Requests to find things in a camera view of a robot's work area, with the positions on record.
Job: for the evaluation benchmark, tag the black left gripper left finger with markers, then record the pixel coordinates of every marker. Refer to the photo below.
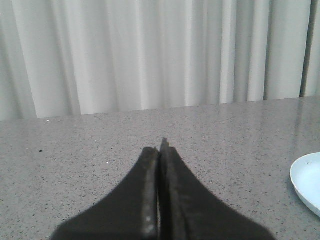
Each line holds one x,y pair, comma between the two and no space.
129,212

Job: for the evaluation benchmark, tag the light blue round plate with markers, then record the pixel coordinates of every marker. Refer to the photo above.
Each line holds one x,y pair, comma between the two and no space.
305,178

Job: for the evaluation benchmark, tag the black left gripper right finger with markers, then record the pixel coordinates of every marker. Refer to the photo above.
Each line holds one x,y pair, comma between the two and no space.
189,211

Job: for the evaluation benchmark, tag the white pleated curtain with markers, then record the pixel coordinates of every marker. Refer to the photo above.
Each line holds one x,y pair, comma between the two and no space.
76,57

